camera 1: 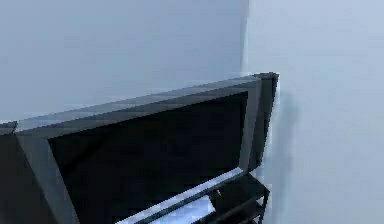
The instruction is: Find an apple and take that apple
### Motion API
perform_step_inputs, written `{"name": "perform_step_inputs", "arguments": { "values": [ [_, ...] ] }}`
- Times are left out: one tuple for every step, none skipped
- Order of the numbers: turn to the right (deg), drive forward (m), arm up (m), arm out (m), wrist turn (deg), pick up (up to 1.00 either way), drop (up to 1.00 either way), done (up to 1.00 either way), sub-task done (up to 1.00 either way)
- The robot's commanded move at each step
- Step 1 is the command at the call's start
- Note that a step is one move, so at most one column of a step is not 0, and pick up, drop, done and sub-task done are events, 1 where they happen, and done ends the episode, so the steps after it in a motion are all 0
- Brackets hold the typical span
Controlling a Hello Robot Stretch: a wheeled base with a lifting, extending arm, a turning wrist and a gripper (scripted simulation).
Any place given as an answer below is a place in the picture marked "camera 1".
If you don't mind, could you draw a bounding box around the black television set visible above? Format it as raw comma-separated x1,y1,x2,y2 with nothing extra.
0,71,280,224

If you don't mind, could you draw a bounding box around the black television stand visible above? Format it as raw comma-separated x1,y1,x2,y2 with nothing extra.
150,172,271,224

